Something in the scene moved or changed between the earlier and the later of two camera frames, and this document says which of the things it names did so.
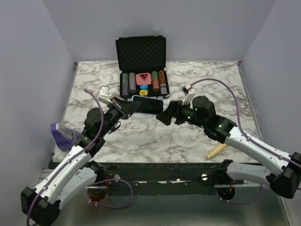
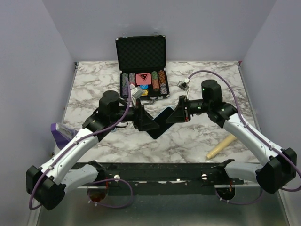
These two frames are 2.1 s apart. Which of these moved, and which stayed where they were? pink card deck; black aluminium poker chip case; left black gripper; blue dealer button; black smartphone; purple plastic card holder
Moved: black smartphone; left black gripper
Stayed: blue dealer button; pink card deck; black aluminium poker chip case; purple plastic card holder
